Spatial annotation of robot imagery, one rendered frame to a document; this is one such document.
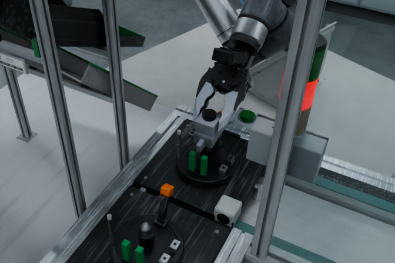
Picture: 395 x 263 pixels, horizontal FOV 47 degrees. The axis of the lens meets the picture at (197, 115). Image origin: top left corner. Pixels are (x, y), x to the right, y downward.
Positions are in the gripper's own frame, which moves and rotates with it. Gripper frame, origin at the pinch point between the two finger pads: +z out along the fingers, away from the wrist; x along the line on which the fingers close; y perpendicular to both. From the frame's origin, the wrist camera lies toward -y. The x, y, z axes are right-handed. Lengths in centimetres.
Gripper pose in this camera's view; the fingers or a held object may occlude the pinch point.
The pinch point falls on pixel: (207, 121)
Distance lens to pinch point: 95.4
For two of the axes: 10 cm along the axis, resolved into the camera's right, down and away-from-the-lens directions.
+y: 2.3, 3.1, 9.2
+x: -8.9, -3.2, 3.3
